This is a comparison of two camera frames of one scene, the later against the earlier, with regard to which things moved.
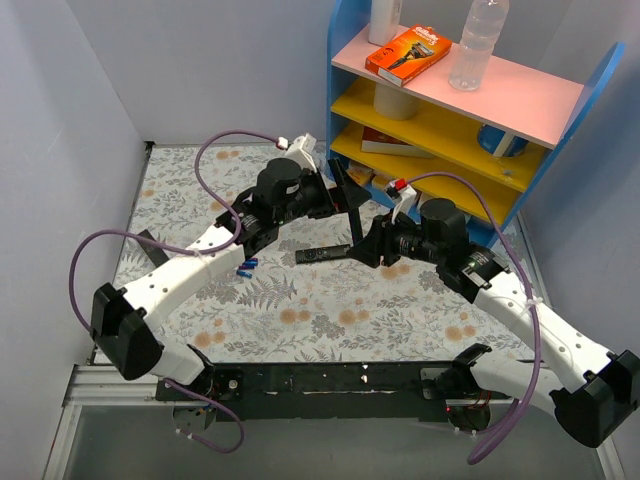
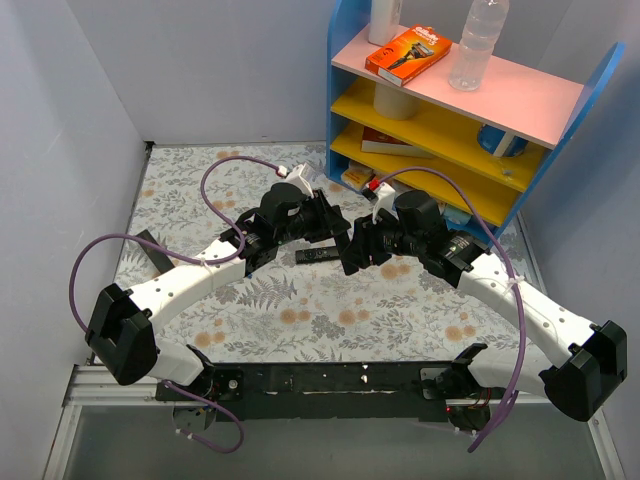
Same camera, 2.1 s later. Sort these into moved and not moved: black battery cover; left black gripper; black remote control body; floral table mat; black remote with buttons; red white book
Moved: black remote control body; left black gripper
Not moved: red white book; black battery cover; floral table mat; black remote with buttons
